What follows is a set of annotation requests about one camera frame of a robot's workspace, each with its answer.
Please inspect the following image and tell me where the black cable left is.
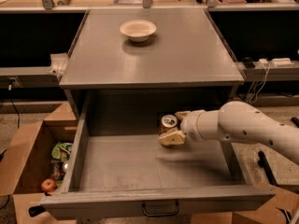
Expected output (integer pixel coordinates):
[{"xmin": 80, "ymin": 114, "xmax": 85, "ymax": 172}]
[{"xmin": 7, "ymin": 77, "xmax": 21, "ymax": 130}]

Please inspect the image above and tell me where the white bracket on cabinet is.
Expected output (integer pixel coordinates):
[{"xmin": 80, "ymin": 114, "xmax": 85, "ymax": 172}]
[{"xmin": 47, "ymin": 53, "xmax": 68, "ymax": 76}]

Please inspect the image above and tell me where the cardboard box right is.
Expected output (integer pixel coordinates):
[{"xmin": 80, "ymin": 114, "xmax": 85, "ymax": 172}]
[{"xmin": 190, "ymin": 183, "xmax": 299, "ymax": 224}]

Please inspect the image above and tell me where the red apple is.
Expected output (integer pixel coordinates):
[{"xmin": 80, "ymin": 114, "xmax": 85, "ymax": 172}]
[{"xmin": 41, "ymin": 178, "xmax": 57, "ymax": 192}]

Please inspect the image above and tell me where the grey open drawer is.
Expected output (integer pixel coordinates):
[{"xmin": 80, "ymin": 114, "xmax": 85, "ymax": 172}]
[{"xmin": 40, "ymin": 91, "xmax": 277, "ymax": 221}]

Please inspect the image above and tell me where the black drawer handle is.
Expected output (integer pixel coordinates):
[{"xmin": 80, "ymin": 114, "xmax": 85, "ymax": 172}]
[{"xmin": 142, "ymin": 201, "xmax": 179, "ymax": 217}]

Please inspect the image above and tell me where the orange soda can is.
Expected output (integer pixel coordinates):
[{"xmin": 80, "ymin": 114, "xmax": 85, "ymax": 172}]
[{"xmin": 159, "ymin": 114, "xmax": 178, "ymax": 133}]

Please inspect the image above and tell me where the cardboard box left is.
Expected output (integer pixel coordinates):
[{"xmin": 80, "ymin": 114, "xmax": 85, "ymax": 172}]
[{"xmin": 0, "ymin": 103, "xmax": 78, "ymax": 224}]

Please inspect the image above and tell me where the white power strip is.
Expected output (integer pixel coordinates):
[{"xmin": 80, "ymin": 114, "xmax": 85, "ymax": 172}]
[{"xmin": 258, "ymin": 58, "xmax": 293, "ymax": 67}]

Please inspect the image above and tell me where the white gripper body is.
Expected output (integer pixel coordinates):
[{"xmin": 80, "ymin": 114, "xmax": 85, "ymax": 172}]
[{"xmin": 180, "ymin": 110, "xmax": 222, "ymax": 142}]

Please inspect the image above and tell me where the black bar on floor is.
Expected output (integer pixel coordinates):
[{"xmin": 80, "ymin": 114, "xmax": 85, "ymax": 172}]
[{"xmin": 258, "ymin": 151, "xmax": 278, "ymax": 187}]

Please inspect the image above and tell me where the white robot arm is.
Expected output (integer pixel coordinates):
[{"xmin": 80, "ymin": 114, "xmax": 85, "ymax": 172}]
[{"xmin": 158, "ymin": 101, "xmax": 299, "ymax": 164}]

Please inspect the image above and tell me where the green snack bag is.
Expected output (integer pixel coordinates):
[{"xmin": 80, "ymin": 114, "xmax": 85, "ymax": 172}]
[{"xmin": 51, "ymin": 142, "xmax": 73, "ymax": 162}]

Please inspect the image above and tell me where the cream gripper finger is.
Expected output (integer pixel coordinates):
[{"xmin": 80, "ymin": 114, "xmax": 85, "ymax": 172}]
[
  {"xmin": 158, "ymin": 128, "xmax": 186, "ymax": 147},
  {"xmin": 175, "ymin": 111, "xmax": 190, "ymax": 121}
]

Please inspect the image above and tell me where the grey metal cabinet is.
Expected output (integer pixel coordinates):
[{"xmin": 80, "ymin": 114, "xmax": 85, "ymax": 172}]
[{"xmin": 60, "ymin": 7, "xmax": 244, "ymax": 135}]

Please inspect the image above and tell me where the white bowl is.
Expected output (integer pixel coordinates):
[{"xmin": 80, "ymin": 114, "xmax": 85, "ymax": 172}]
[{"xmin": 120, "ymin": 20, "xmax": 157, "ymax": 42}]

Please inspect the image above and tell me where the cardboard box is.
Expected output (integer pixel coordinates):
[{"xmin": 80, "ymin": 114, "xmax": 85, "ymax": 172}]
[
  {"xmin": 190, "ymin": 183, "xmax": 299, "ymax": 224},
  {"xmin": 0, "ymin": 103, "xmax": 78, "ymax": 224}
]

